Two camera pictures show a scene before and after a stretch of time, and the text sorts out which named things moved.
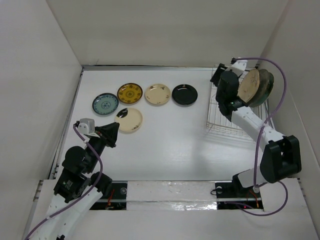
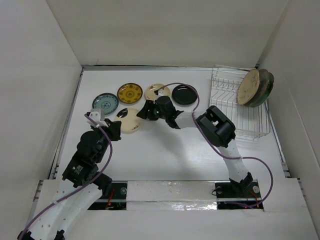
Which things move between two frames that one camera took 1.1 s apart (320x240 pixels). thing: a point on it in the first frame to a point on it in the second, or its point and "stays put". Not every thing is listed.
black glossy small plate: (184, 94) stays put
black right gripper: (217, 74) to (148, 106)
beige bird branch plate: (249, 85) stays put
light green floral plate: (266, 82) stays put
